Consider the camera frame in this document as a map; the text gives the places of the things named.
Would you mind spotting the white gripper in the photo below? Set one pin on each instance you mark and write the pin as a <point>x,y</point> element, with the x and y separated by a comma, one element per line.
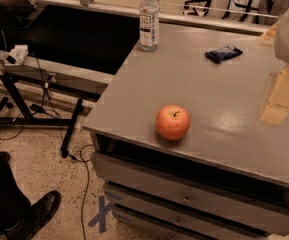
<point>277,109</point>

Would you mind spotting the dark blue rxbar wrapper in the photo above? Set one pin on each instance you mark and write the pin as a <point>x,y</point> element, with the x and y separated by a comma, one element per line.
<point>222,54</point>

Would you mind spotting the clear plastic water bottle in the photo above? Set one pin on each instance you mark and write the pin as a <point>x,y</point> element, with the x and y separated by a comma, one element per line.
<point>149,24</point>

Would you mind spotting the black office chair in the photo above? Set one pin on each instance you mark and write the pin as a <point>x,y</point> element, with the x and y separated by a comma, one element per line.
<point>235,10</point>

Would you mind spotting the red apple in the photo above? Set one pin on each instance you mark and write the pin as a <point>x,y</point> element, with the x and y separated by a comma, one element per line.
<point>172,122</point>

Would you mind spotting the grey drawer cabinet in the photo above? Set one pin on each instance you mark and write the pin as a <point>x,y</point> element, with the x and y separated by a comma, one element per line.
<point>228,177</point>

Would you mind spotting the blue tape floor mark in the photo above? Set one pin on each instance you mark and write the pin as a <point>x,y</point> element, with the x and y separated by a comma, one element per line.
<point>100,218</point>

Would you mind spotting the white device on desk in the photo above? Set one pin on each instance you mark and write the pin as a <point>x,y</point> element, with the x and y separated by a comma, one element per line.
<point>17,55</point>

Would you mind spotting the black leather shoe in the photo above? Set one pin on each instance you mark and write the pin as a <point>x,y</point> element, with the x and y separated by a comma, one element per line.
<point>37,216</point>

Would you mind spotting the black trouser leg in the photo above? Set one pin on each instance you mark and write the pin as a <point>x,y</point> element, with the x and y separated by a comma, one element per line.
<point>13,203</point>

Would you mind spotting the black metal desk frame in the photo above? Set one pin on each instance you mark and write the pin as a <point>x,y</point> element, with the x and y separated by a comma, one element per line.
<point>29,119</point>

